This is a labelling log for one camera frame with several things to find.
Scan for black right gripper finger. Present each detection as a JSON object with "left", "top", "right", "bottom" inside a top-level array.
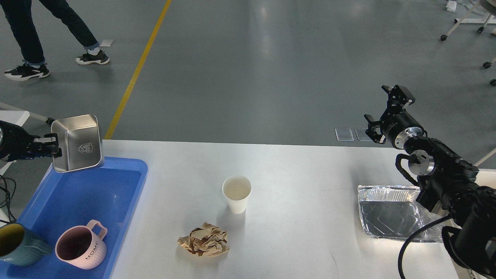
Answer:
[
  {"left": 364, "top": 114, "right": 387, "bottom": 144},
  {"left": 381, "top": 85, "right": 416, "bottom": 111}
]

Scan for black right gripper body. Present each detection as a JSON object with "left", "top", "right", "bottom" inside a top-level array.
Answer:
[{"left": 381, "top": 105, "right": 425, "bottom": 150}]

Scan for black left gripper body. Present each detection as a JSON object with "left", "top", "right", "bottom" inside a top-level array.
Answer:
[{"left": 0, "top": 121, "right": 37, "bottom": 161}]

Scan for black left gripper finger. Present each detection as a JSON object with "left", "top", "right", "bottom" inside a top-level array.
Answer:
[
  {"left": 31, "top": 145, "right": 62, "bottom": 158},
  {"left": 33, "top": 133, "right": 59, "bottom": 145}
]

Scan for square stainless steel tin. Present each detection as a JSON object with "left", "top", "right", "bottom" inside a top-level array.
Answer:
[{"left": 51, "top": 114, "right": 105, "bottom": 173}]

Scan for pink ribbed mug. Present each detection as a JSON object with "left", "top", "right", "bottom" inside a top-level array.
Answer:
[{"left": 55, "top": 219, "right": 107, "bottom": 270}]

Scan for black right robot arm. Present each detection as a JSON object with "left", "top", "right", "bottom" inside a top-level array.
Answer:
[{"left": 364, "top": 85, "right": 496, "bottom": 279}]

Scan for clear floor plate right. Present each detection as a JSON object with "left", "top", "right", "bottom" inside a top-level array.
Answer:
[{"left": 354, "top": 128, "right": 372, "bottom": 141}]

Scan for clear floor plate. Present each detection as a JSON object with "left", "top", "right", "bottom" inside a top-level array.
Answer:
[
  {"left": 335, "top": 128, "right": 354, "bottom": 141},
  {"left": 354, "top": 128, "right": 372, "bottom": 141}
]

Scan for white side table left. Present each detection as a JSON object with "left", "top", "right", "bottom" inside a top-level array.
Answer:
[{"left": 0, "top": 102, "right": 56, "bottom": 175}]

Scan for clear floor plate left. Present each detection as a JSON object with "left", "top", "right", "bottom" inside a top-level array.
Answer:
[{"left": 335, "top": 128, "right": 354, "bottom": 141}]

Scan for blue plastic tray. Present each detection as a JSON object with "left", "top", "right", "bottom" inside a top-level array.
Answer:
[{"left": 0, "top": 157, "right": 148, "bottom": 279}]

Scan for aluminium foil tray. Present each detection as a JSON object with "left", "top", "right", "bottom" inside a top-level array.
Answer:
[{"left": 357, "top": 185, "right": 441, "bottom": 241}]

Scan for black chair caster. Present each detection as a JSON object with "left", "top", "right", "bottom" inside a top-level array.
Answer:
[{"left": 482, "top": 57, "right": 496, "bottom": 86}]

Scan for white plastic bin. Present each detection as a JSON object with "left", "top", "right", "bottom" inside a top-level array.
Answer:
[{"left": 453, "top": 169, "right": 496, "bottom": 279}]

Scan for teal ceramic mug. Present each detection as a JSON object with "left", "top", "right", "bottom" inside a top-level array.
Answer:
[{"left": 0, "top": 224, "right": 53, "bottom": 266}]

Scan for white paper scrap on floor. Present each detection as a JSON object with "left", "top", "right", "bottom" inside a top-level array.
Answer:
[{"left": 100, "top": 39, "right": 114, "bottom": 47}]

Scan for person in dark jeans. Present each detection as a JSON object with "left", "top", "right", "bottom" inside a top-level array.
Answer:
[{"left": 0, "top": 0, "right": 110, "bottom": 81}]

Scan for white paper cup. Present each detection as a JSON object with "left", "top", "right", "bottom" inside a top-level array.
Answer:
[{"left": 222, "top": 175, "right": 253, "bottom": 214}]

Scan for crumpled brown paper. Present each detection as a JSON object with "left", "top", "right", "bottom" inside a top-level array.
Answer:
[{"left": 177, "top": 222, "right": 230, "bottom": 257}]

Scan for black cables at left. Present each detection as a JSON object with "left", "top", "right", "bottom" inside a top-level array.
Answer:
[{"left": 0, "top": 174, "right": 17, "bottom": 225}]

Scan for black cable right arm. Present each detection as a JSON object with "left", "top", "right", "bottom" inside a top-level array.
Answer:
[{"left": 398, "top": 215, "right": 452, "bottom": 279}]

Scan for white wheeled cart frame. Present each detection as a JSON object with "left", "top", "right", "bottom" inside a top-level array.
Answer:
[{"left": 440, "top": 0, "right": 496, "bottom": 42}]

